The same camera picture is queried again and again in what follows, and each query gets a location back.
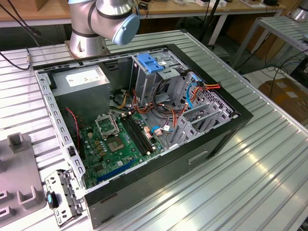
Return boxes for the long blue data wire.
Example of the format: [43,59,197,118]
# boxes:
[186,76,205,110]

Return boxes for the orange red power wire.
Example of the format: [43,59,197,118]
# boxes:
[191,81,222,102]

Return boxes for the grey metal disk bay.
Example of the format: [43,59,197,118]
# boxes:
[168,72,239,150]

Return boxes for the black RAM slot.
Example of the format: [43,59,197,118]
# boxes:
[120,114,149,156]
[127,112,154,154]
[129,111,157,152]
[123,113,152,155]

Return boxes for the grey metal drive cage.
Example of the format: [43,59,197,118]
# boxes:
[131,50,188,108]

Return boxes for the CPU socket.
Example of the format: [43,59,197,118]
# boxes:
[107,136,126,154]

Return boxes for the blue plastic drive latch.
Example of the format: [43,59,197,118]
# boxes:
[136,54,165,75]

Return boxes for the metal socket cover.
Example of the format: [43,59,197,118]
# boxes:
[95,113,121,140]

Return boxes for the black open PC case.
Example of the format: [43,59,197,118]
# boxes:
[32,43,255,229]

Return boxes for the green motherboard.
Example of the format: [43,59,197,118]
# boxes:
[80,112,167,190]

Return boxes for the blue expansion slot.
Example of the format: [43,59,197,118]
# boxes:
[96,158,135,183]

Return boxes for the grey power supply unit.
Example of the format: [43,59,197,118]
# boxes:
[51,64,111,126]

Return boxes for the black tripod stand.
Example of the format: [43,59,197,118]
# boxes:
[199,0,221,48]

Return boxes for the black latch blue tab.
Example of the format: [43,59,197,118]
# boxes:
[45,191,60,210]

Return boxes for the brown cardboard floor box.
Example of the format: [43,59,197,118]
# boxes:
[258,77,308,121]

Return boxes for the grey parts rack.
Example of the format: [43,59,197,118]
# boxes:
[0,132,46,231]

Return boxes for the metal slat side table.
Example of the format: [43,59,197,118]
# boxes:
[232,15,308,70]

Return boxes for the orange red wire bundle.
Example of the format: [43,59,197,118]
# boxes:
[131,89,191,135]

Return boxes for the short blue data wire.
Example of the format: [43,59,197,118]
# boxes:
[151,125,174,133]

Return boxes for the yellow black wire bundle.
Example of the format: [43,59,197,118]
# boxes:
[109,89,132,111]

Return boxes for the red black twisted wire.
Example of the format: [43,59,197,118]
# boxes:
[65,107,82,146]

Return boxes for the grey metal slot bracket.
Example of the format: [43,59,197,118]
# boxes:
[44,168,88,228]

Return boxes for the black cable metal connector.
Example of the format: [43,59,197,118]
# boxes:
[0,47,32,71]

